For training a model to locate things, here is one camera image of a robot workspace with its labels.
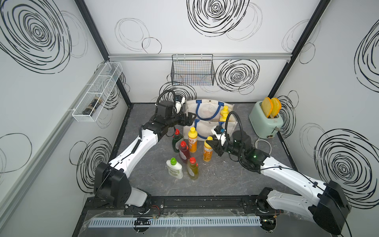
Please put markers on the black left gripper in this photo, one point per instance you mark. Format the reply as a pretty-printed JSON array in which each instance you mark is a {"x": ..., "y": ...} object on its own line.
[{"x": 188, "y": 121}]

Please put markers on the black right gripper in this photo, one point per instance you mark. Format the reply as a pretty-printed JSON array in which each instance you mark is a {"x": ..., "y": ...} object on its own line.
[{"x": 215, "y": 146}]

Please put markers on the orange soap bottle yellow cap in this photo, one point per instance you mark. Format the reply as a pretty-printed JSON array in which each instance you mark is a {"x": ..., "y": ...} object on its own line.
[
  {"x": 207, "y": 150},
  {"x": 225, "y": 110},
  {"x": 192, "y": 138},
  {"x": 224, "y": 117}
]

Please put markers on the white bag with blue handles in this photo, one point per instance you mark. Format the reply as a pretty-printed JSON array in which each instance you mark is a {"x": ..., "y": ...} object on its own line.
[{"x": 208, "y": 113}]

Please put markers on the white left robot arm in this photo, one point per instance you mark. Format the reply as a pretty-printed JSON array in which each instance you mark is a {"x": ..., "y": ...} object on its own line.
[{"x": 111, "y": 179}]

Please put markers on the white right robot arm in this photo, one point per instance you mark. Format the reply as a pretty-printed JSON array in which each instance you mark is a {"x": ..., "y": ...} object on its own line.
[{"x": 325, "y": 203}]

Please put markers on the green soap bottle red cap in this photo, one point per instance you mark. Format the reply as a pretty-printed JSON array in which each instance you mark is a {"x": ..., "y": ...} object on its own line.
[{"x": 176, "y": 140}]

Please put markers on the yellow-green soap bottle red cap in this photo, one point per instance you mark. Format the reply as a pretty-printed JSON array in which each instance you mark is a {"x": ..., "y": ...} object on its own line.
[{"x": 192, "y": 168}]

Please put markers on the white soap bottle green cap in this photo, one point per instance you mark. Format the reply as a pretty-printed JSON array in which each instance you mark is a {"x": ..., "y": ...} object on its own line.
[{"x": 174, "y": 168}]

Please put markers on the mint green toaster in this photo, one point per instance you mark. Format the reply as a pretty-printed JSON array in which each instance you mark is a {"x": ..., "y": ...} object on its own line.
[{"x": 264, "y": 127}]

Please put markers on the yellow toy toast slice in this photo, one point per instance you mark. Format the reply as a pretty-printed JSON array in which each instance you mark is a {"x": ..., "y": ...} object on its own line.
[{"x": 267, "y": 107}]

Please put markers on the dark bottle in shelf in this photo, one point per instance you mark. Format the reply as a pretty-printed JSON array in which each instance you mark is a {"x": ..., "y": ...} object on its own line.
[{"x": 91, "y": 108}]

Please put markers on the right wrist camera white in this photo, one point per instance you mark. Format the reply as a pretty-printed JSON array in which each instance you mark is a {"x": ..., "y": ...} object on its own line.
[{"x": 220, "y": 134}]

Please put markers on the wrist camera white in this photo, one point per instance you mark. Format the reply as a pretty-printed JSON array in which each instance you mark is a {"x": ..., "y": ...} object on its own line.
[
  {"x": 179, "y": 102},
  {"x": 220, "y": 134}
]

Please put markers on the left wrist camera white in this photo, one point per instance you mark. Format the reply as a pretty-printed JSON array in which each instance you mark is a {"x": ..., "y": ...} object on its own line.
[{"x": 179, "y": 102}]

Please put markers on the black wire wall basket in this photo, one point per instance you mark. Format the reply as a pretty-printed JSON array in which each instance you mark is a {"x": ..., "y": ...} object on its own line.
[{"x": 193, "y": 72}]

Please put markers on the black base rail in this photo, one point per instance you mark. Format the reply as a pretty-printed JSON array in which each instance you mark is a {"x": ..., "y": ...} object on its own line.
[{"x": 160, "y": 205}]

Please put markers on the grey slotted cable duct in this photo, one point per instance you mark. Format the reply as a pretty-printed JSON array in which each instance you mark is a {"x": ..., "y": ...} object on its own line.
[{"x": 210, "y": 221}]

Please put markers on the aluminium wall rail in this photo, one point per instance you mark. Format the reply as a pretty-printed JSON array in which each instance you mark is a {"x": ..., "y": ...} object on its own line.
[{"x": 200, "y": 56}]

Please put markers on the white wire wall shelf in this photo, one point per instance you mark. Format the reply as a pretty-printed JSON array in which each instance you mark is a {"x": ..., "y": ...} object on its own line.
[{"x": 104, "y": 87}]

